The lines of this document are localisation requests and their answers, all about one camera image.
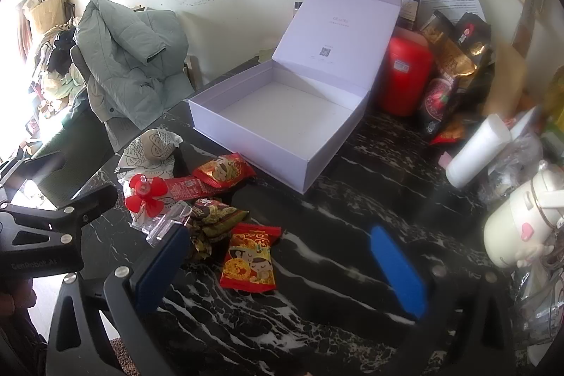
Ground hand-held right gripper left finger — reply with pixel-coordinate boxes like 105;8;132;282
46;223;191;376

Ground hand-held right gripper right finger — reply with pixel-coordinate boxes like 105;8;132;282
369;225;519;376

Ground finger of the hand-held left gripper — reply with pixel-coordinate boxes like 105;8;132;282
0;150;68;205
0;183;121;257

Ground brown gold snack packet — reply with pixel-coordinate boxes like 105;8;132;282
190;197;250;242
189;233;230;266

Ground red fan toy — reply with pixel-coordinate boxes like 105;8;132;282
124;174;195;247

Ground small red sachet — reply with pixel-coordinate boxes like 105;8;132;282
163;177;208;201

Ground red cartoon snack packet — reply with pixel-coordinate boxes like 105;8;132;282
192;153;257;188
219;223;283;293

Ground white patterned snack packet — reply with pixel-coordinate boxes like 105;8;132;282
115;158;177;232
127;128;184;165

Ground white gift box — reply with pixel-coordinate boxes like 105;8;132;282
187;0;403;195

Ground person's left forearm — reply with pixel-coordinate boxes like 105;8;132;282
0;277;45;376

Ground chair with leaf-patterned cushion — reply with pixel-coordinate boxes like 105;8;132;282
26;45;133;209

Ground pile of clothes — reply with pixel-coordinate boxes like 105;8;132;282
33;24;89;117

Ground cream flask with pink heart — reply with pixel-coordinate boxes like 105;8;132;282
482;171;564;269

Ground pale green puffer jacket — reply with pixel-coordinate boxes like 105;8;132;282
70;0;191;131

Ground white paper roll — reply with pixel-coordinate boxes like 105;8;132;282
445;114;513;189

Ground clear glass jug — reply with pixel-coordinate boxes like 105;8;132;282
513;266;564;363

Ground brown paper bag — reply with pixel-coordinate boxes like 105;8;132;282
24;0;66;34

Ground small red orange packet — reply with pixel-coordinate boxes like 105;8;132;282
429;116;465;145

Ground clear plastic bag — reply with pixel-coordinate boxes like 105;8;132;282
478;134;545;205

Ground red canister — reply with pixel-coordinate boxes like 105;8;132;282
382;26;435;118

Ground black gold cereal bag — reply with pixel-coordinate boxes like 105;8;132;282
418;12;492;143

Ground beige cardboard sheet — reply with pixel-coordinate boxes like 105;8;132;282
485;45;544;117

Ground gold snack pack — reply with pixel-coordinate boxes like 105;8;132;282
421;10;459;44

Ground clear jar with dark contents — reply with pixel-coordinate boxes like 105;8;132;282
399;0;424;31

